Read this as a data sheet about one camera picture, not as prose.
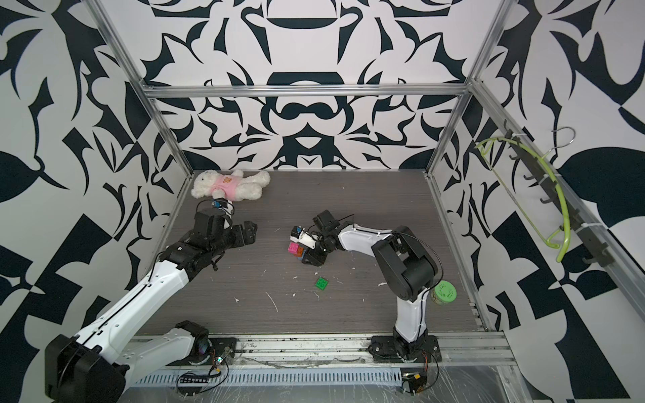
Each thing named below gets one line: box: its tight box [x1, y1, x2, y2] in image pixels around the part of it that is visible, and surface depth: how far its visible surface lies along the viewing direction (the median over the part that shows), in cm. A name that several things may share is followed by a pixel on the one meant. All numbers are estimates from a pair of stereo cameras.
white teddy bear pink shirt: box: [191, 169, 272, 202], surface depth 107 cm
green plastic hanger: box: [475, 136, 572, 263], surface depth 57 cm
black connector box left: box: [179, 376, 210, 384], surface depth 74 cm
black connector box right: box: [402, 368, 428, 394], surface depth 73 cm
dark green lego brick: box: [314, 277, 329, 291], surface depth 87 cm
